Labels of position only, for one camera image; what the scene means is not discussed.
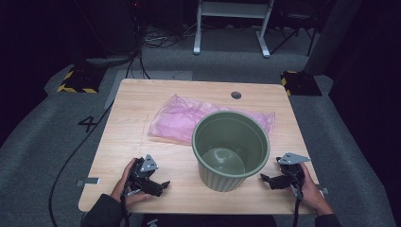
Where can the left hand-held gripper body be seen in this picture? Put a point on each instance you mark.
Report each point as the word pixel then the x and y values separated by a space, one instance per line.
pixel 143 179

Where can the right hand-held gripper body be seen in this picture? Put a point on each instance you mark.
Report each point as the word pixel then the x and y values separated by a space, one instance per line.
pixel 291 176

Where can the green ribbed waste bin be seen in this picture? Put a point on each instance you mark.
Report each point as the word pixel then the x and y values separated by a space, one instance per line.
pixel 220 181

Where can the pink plastic bag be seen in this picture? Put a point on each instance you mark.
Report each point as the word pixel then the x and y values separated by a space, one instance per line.
pixel 176 119

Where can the person's left hand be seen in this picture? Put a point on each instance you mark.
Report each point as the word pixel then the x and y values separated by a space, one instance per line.
pixel 121 190

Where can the person's right hand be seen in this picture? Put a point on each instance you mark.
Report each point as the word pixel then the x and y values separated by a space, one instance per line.
pixel 313 197

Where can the person's dark clothed torso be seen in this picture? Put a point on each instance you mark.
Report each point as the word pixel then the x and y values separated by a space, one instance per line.
pixel 208 221

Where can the dark round table grommet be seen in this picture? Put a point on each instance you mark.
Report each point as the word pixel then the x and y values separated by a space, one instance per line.
pixel 236 95

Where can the grey column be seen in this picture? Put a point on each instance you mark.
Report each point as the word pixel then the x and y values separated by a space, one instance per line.
pixel 331 38

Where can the black tripod stand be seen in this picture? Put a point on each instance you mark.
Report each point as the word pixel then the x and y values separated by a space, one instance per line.
pixel 298 28

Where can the grey metal table bracket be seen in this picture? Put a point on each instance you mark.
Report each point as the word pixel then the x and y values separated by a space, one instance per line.
pixel 324 190
pixel 88 181

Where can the black yellow striped base plate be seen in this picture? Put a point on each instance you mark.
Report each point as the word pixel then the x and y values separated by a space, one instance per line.
pixel 82 80
pixel 301 83

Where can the white frame desk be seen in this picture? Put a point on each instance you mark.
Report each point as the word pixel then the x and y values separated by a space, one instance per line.
pixel 231 9

